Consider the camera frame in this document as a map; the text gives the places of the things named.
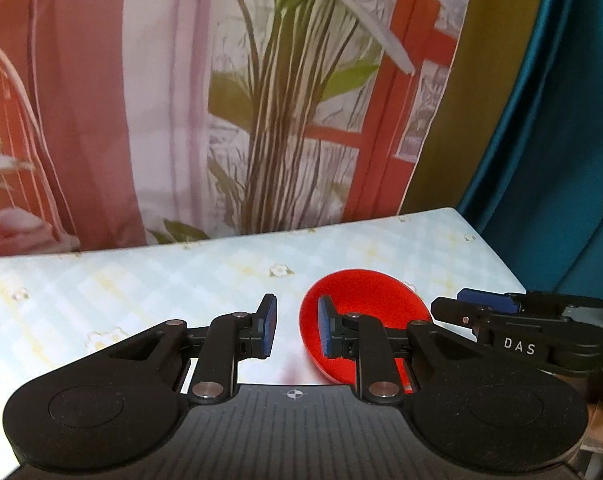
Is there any printed room backdrop cloth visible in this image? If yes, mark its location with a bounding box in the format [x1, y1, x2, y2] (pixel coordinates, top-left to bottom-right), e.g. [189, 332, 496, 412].
[0, 0, 482, 261]

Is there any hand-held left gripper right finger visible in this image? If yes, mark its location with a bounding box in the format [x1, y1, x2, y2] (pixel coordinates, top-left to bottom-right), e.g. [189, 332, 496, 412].
[317, 294, 463, 405]

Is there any teal curtain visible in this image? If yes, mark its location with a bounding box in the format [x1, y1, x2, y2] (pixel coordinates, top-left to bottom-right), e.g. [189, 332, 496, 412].
[456, 0, 603, 307]

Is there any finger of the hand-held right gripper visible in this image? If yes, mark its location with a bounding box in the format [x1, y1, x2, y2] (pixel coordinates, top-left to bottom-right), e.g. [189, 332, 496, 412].
[430, 295, 488, 335]
[457, 287, 516, 312]

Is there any floral checked tablecloth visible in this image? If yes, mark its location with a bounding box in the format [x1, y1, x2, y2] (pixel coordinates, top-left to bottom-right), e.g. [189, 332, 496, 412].
[0, 206, 528, 480]

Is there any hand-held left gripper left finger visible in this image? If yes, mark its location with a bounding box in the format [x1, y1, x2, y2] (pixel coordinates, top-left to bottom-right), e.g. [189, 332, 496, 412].
[101, 293, 278, 405]

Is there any red round plate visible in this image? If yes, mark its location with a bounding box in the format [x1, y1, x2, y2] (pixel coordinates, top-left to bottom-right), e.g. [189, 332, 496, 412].
[298, 269, 432, 394]

